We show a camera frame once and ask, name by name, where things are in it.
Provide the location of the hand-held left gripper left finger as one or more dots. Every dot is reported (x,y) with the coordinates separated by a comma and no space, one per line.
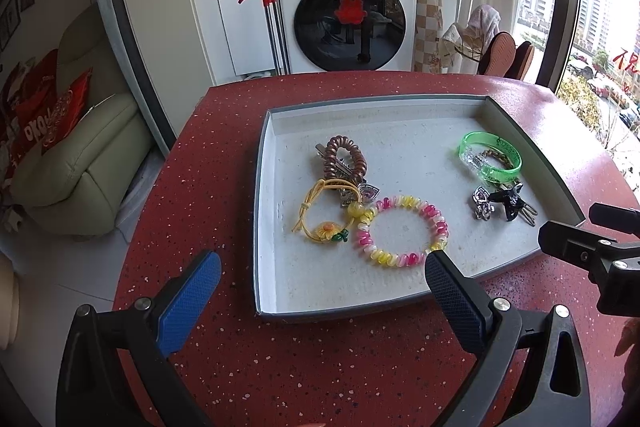
(192,307)

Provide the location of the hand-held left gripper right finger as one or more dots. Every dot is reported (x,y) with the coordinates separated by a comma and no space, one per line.
(452,302)

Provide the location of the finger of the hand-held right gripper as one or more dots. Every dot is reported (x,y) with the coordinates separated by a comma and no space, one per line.
(615,217)
(565,242)

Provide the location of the black bow hair clip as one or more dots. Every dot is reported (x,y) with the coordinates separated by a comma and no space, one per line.
(510,202)

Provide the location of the silver charm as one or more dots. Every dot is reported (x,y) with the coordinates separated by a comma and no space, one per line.
(482,204)

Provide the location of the green translucent bangle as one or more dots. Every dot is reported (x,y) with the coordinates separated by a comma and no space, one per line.
(492,139)

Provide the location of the grey shallow tray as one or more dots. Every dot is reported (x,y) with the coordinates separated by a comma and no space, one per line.
(400,157)

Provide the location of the cream leather sofa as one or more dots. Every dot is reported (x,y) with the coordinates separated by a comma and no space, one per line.
(90,167)

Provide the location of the brown slipper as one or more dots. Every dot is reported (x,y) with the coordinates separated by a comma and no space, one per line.
(522,59)
(497,54)

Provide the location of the silver metal hair clip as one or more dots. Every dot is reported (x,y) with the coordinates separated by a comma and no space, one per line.
(320,151)

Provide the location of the beige patterned cloth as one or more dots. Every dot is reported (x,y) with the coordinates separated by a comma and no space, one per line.
(457,47)

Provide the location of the white pink towel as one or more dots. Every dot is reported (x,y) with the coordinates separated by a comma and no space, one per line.
(485,22)

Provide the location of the red cushion white letters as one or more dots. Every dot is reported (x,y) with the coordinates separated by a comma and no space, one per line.
(37,129)

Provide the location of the red cushion round pattern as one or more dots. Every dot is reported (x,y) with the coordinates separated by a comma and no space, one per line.
(70,102)

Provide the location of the checkered beige panel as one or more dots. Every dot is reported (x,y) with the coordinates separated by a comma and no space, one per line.
(427,17)

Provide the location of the grey door frame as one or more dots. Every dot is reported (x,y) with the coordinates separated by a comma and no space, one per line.
(125,32)

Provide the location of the large dark picture frame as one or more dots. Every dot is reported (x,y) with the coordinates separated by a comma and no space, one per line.
(10,17)

